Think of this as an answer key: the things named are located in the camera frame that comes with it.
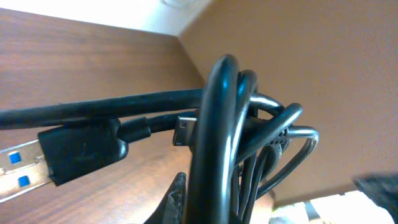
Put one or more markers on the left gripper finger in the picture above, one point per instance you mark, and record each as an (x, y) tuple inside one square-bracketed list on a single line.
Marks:
[(170, 208)]

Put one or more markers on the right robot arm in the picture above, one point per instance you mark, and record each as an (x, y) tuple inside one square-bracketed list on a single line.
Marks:
[(381, 189)]

